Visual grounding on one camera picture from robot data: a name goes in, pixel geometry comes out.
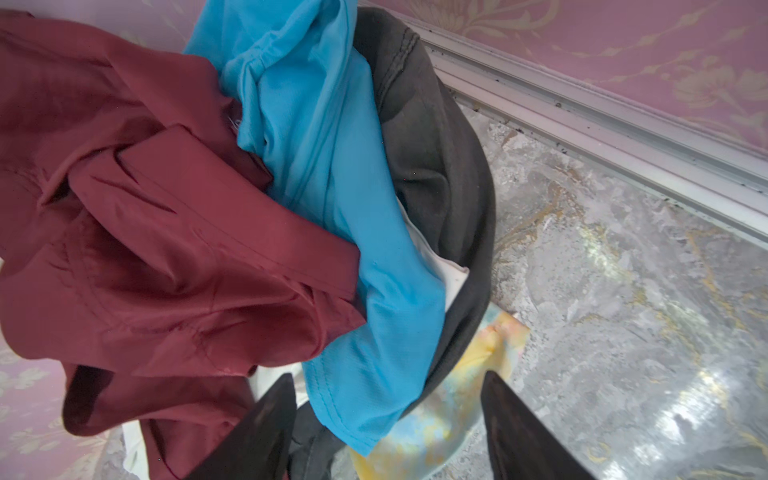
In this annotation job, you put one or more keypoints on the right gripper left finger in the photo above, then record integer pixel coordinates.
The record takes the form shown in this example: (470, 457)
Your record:
(258, 447)

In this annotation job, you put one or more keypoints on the tie-dye pastel cloth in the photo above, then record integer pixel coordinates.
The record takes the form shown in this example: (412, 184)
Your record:
(425, 439)

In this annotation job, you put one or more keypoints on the maroon shirt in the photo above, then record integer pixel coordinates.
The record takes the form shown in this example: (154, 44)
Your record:
(140, 247)

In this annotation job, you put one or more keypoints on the white cloth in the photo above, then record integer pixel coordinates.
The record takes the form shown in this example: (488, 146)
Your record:
(452, 275)

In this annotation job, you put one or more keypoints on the turquoise cloth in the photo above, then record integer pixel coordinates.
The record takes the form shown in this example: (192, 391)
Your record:
(309, 113)

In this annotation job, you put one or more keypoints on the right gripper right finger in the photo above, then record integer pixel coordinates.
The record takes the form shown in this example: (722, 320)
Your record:
(520, 447)

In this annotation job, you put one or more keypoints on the dark grey cloth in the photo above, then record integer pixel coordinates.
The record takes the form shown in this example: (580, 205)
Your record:
(441, 175)

